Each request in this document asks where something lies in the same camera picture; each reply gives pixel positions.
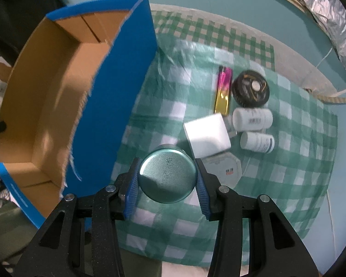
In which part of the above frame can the green metal tin can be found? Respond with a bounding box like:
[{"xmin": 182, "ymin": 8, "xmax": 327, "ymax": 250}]
[{"xmin": 138, "ymin": 144, "xmax": 197, "ymax": 204}]

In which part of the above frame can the white square charger block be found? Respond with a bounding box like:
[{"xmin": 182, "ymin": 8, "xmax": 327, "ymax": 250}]
[{"xmin": 184, "ymin": 113, "xmax": 231, "ymax": 158}]

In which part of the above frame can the white pill bottle with barcode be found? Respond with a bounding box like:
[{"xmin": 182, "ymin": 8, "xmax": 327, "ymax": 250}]
[{"xmin": 232, "ymin": 108, "xmax": 273, "ymax": 132}]

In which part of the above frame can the blue cardboard box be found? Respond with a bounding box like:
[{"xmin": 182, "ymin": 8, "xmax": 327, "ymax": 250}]
[{"xmin": 0, "ymin": 0, "xmax": 157, "ymax": 227}]

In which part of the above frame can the white pill bottle blue label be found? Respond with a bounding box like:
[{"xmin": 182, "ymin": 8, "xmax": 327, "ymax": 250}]
[{"xmin": 240, "ymin": 132, "xmax": 275, "ymax": 153}]

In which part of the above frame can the pink gold lighter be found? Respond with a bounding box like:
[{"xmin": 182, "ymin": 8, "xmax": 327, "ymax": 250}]
[{"xmin": 214, "ymin": 66, "xmax": 233, "ymax": 116}]

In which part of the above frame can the black round cooling fan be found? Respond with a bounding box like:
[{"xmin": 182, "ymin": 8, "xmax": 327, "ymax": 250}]
[{"xmin": 231, "ymin": 70, "xmax": 270, "ymax": 108}]

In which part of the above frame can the green checkered tablecloth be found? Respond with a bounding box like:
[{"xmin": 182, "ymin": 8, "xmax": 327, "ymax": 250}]
[{"xmin": 112, "ymin": 4, "xmax": 337, "ymax": 266}]

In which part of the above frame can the braided beige rope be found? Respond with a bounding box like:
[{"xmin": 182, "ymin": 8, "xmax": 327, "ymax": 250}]
[{"xmin": 304, "ymin": 87, "xmax": 346, "ymax": 105}]

